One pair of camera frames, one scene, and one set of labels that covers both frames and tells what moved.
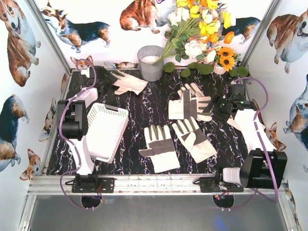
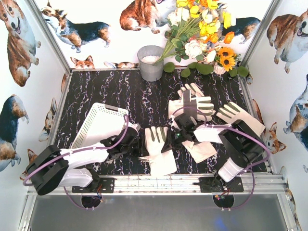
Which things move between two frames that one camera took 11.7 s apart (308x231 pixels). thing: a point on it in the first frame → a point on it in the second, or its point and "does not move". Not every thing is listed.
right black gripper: x=215 y=106 → x=170 y=141
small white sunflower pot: x=218 y=70 does not move
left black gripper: x=107 y=79 → x=140 y=147
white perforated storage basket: x=105 y=125 does not move
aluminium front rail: x=157 y=185 does not move
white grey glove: x=192 y=104 does not move
